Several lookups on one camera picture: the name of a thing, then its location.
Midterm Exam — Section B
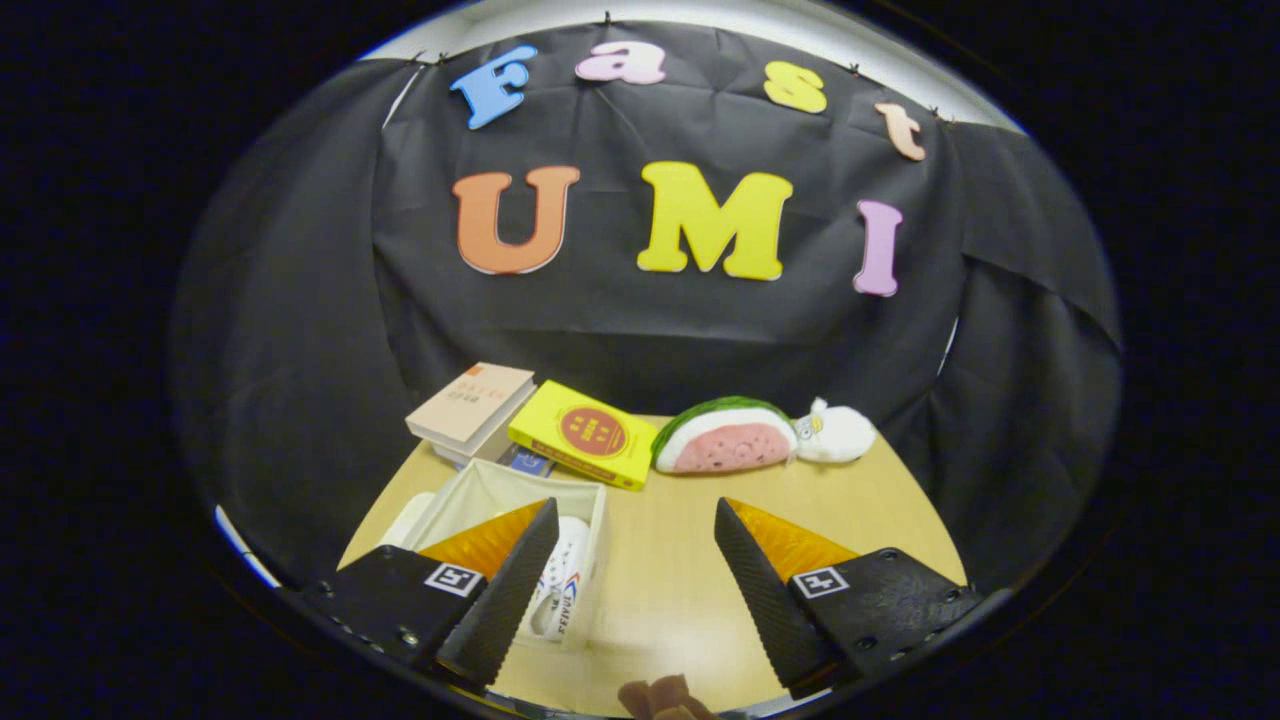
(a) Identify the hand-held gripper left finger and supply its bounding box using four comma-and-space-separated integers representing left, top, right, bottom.
285, 497, 561, 691

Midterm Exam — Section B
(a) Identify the white shoe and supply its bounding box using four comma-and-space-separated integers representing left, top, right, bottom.
528, 515, 593, 641

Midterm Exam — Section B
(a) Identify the watermelon slice plush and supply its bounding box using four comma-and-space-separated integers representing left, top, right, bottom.
650, 396, 799, 475

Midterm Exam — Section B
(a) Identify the white plush toy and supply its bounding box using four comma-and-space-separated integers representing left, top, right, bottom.
795, 397, 878, 464

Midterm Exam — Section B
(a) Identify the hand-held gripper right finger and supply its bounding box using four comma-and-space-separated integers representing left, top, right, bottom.
713, 497, 988, 701

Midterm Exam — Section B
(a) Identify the blue book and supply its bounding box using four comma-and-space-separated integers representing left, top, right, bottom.
500, 445, 556, 479

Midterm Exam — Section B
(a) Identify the cream fabric storage box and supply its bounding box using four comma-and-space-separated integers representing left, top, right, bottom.
380, 458, 609, 651

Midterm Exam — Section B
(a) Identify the beige book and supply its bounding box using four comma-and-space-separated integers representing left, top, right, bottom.
405, 362, 538, 466

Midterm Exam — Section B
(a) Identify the yellow book red circle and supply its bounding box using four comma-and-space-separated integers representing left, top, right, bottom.
507, 380, 661, 491

